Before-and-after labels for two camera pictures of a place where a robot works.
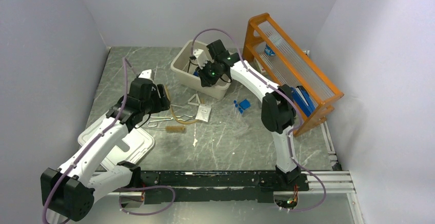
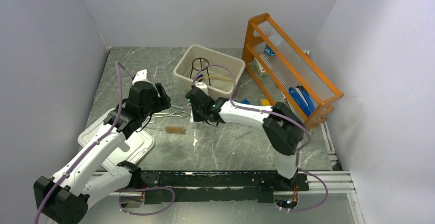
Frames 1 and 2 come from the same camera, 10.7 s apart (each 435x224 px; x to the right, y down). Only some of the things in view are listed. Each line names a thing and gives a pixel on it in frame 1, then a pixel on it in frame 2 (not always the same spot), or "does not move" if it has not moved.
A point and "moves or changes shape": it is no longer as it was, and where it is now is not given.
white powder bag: x=203 y=112 moves or changes shape
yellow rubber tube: x=202 y=101 moves or changes shape
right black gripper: x=205 y=81 to x=196 y=117
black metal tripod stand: x=189 y=64 moves or changes shape
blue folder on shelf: x=303 y=100 does not move
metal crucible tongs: x=154 y=123 moves or changes shape
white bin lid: x=134 y=145 does not move
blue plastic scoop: x=245 y=104 does not move
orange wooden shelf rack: x=265 y=45 does not move
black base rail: x=161 y=186 does not move
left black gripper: x=162 y=103 does not move
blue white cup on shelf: x=269 y=51 does not move
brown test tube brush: x=171 y=129 does not move
